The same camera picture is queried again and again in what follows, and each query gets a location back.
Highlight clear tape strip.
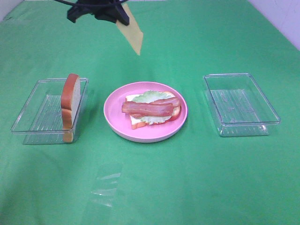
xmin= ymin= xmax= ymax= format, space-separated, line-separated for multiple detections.
xmin=90 ymin=163 xmax=123 ymax=208

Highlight clear left plastic container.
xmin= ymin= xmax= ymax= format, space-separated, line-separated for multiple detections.
xmin=11 ymin=78 xmax=89 ymax=145

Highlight clear right plastic container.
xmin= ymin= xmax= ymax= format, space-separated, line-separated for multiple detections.
xmin=203 ymin=73 xmax=281 ymax=137

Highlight green lettuce leaf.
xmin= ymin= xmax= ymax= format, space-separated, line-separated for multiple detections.
xmin=125 ymin=90 xmax=181 ymax=129

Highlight clear plastic container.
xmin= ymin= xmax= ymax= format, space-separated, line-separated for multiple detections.
xmin=11 ymin=78 xmax=89 ymax=145
xmin=203 ymin=73 xmax=281 ymax=137

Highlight bacon strip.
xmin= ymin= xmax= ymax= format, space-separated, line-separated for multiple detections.
xmin=150 ymin=97 xmax=180 ymax=108
xmin=121 ymin=101 xmax=174 ymax=117

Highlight pink plate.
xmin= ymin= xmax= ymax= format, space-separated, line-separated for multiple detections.
xmin=103 ymin=82 xmax=188 ymax=143

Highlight yellow cheese slice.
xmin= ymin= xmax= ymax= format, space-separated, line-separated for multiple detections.
xmin=116 ymin=3 xmax=143 ymax=55

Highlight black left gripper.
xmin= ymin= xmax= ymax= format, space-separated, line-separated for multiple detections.
xmin=67 ymin=0 xmax=129 ymax=25

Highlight bread slice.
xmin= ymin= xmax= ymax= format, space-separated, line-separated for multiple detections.
xmin=61 ymin=74 xmax=81 ymax=130
xmin=121 ymin=90 xmax=181 ymax=129

